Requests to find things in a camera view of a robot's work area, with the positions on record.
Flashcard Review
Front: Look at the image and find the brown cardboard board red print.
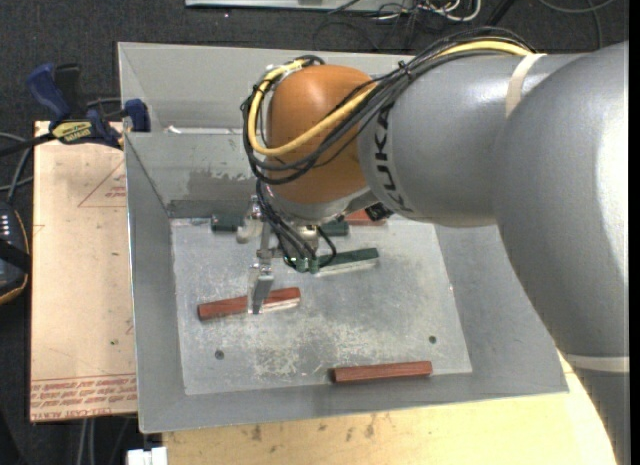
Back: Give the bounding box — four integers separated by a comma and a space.
29, 120, 139, 424

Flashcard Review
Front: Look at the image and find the grey metal bin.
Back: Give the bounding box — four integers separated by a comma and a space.
117, 41, 570, 435

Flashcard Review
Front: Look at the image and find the red-brown flat block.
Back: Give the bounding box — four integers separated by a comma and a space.
196, 286, 303, 323
344, 209, 387, 227
329, 360, 434, 385

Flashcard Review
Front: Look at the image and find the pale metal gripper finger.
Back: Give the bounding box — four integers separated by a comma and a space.
252, 263, 276, 316
246, 262, 262, 313

